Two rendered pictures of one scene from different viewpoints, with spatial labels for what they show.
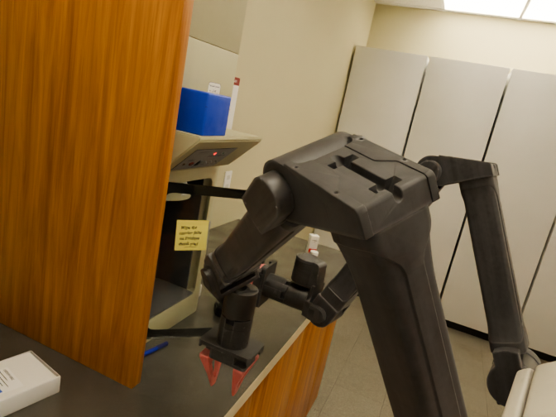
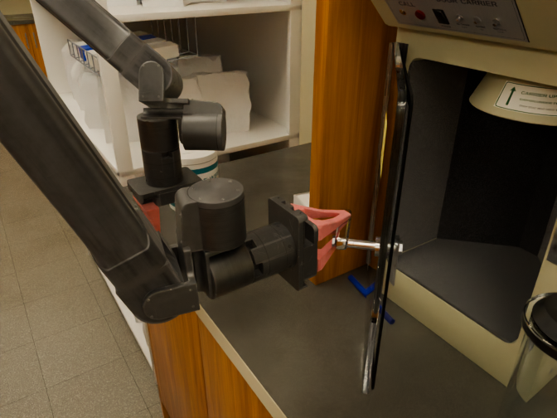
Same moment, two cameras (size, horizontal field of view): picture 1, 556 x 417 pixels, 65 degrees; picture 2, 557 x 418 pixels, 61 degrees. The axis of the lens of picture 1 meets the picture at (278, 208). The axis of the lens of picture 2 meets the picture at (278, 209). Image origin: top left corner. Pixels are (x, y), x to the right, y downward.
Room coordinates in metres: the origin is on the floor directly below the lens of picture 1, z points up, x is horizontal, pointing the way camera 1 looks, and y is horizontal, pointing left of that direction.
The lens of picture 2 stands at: (1.25, -0.39, 1.50)
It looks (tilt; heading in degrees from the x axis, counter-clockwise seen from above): 28 degrees down; 127
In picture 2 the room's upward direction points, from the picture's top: straight up
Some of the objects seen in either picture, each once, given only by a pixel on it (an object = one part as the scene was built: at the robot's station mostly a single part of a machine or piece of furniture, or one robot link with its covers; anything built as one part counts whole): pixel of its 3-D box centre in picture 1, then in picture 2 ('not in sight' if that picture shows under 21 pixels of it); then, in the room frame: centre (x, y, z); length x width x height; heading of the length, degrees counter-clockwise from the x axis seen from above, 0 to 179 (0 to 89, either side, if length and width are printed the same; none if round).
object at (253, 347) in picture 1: (234, 332); (162, 168); (0.70, 0.03, 1.21); 0.10 x 0.07 x 0.07; 70
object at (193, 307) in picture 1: (207, 265); (380, 210); (1.02, 0.14, 1.19); 0.30 x 0.01 x 0.40; 116
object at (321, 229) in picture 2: not in sight; (318, 233); (0.99, 0.04, 1.19); 0.09 x 0.07 x 0.07; 70
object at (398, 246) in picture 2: not in sight; (391, 260); (1.08, 0.05, 1.18); 0.02 x 0.02 x 0.06; 26
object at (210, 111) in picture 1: (198, 111); not in sight; (0.99, 0.22, 1.55); 0.10 x 0.10 x 0.09; 70
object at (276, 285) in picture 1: (275, 286); (270, 250); (0.96, -0.03, 1.19); 0.07 x 0.07 x 0.10; 70
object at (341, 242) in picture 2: not in sight; (356, 230); (1.02, 0.07, 1.20); 0.10 x 0.05 x 0.03; 116
